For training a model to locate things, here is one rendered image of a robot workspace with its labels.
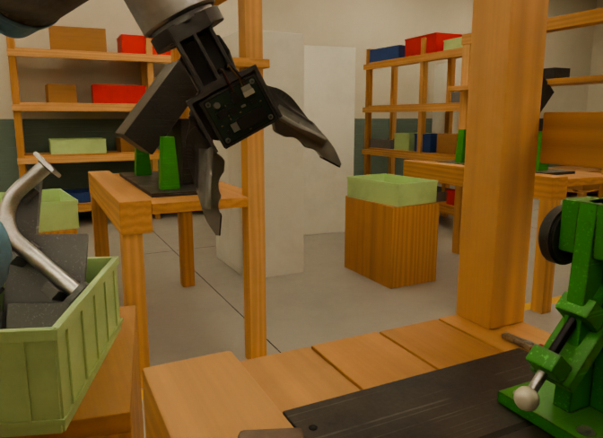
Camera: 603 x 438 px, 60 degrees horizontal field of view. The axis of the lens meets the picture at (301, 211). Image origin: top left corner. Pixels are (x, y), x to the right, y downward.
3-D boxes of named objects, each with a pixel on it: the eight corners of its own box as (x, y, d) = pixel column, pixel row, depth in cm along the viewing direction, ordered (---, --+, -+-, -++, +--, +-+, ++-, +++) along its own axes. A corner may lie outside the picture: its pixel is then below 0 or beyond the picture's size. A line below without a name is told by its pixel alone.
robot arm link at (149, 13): (126, 5, 51) (200, -33, 52) (152, 48, 52) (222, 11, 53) (117, -10, 44) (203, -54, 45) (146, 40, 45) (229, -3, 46)
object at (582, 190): (582, 200, 812) (585, 171, 804) (537, 193, 882) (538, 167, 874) (626, 194, 871) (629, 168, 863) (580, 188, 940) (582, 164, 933)
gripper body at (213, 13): (215, 162, 47) (144, 37, 44) (211, 153, 56) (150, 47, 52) (289, 121, 48) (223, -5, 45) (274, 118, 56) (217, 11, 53)
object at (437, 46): (485, 239, 552) (500, 13, 512) (357, 205, 770) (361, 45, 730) (521, 234, 576) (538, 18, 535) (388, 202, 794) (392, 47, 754)
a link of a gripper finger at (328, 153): (352, 172, 52) (269, 133, 50) (336, 165, 58) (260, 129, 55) (365, 144, 52) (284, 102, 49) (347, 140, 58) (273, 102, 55)
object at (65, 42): (268, 210, 726) (266, 39, 685) (23, 231, 592) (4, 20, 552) (254, 204, 773) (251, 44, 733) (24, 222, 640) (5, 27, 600)
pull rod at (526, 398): (527, 418, 59) (530, 371, 58) (507, 407, 61) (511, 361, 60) (560, 407, 61) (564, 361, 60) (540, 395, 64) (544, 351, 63)
